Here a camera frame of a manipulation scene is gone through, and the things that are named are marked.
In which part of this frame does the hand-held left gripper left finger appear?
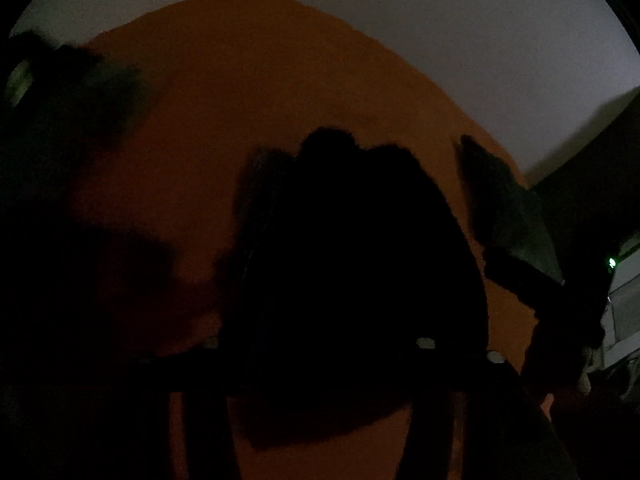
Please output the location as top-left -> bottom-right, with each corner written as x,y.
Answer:
75,335 -> 251,480

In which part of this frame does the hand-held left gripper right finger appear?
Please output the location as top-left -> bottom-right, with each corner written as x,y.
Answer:
400,331 -> 581,480

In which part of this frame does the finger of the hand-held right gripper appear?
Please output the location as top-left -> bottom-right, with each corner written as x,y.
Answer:
481,245 -> 572,322

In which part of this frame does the black printed garment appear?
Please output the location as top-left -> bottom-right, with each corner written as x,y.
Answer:
214,127 -> 567,453

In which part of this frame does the dark furniture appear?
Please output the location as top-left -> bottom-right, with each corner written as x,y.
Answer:
524,91 -> 640,266

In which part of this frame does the orange bed blanket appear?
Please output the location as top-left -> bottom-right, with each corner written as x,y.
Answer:
0,0 -> 558,480

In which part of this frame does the dark green folded cloth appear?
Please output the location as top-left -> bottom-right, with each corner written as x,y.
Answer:
0,30 -> 152,241

